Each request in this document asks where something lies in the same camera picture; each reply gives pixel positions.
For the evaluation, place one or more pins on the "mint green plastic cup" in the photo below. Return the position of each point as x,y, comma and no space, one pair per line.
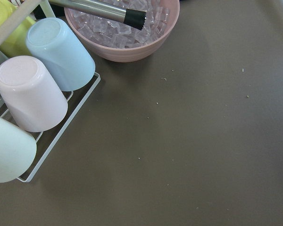
17,151

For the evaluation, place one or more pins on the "white wire cup rack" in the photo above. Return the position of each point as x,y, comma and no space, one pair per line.
46,140

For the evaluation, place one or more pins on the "yellow green plastic cup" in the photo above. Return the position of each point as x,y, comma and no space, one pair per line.
14,45

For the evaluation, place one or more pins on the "wooden rack handle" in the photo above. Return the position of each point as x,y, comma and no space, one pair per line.
20,15

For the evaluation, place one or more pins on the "pale pink plastic cup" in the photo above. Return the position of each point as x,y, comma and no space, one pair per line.
33,98

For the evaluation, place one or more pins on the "steel black-tipped muddler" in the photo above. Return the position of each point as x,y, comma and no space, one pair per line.
130,17

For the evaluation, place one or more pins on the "light blue plastic cup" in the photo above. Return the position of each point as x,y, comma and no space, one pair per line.
54,43

